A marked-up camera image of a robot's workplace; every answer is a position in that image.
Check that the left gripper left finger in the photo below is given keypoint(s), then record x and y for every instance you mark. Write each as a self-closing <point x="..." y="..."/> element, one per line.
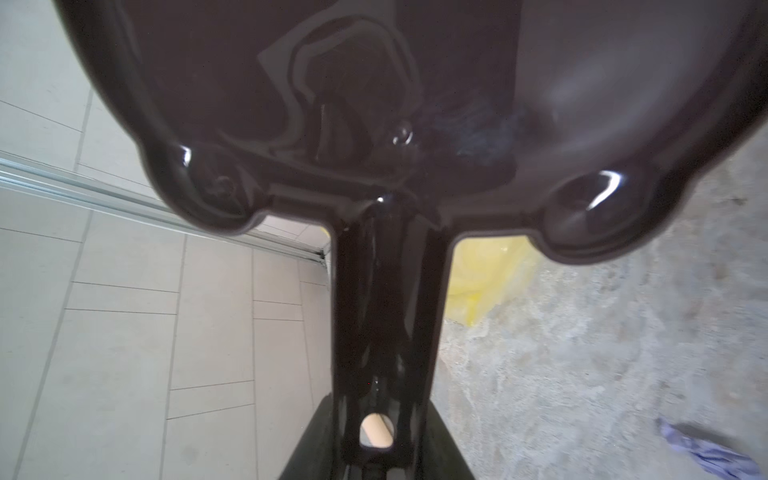
<point x="312" y="458"/>

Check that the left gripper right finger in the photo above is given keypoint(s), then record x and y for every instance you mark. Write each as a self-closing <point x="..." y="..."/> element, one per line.
<point x="441" y="457"/>

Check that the yellow bagged trash bin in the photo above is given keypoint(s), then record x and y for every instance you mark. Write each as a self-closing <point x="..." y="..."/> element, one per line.
<point x="485" y="272"/>

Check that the dark brown dustpan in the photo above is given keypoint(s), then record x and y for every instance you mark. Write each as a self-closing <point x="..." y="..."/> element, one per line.
<point x="403" y="127"/>

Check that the beige wooden pestle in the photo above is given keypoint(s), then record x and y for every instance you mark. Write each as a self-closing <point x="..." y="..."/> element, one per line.
<point x="376" y="432"/>

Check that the small purple paper scrap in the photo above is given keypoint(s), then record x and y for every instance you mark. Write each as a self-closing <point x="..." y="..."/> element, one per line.
<point x="713" y="458"/>

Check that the vertical aluminium corner post left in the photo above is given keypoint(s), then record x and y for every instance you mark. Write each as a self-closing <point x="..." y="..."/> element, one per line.
<point x="35" y="178"/>

